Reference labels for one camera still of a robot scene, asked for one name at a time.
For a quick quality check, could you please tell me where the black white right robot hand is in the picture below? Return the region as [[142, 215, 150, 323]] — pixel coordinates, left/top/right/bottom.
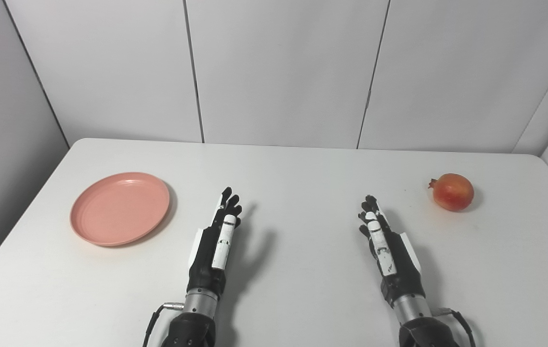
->
[[358, 194, 427, 308]]

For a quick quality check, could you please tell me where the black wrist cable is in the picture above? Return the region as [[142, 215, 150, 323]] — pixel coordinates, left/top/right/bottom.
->
[[142, 302, 185, 347], [432, 307, 477, 347]]

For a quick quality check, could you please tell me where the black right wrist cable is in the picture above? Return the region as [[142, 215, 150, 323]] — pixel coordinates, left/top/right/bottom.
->
[[432, 307, 477, 347]]

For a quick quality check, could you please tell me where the red orange pomegranate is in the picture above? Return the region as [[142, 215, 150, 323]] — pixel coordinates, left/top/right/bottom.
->
[[428, 173, 475, 212]]

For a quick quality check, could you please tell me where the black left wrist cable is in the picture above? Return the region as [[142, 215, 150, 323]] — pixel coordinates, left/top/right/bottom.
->
[[142, 302, 185, 347]]

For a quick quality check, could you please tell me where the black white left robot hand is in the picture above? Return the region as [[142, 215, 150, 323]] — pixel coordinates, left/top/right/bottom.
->
[[187, 187, 244, 297]]

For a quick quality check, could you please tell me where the pink round plate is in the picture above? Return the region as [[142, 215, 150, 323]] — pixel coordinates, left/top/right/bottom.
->
[[70, 172, 171, 247]]

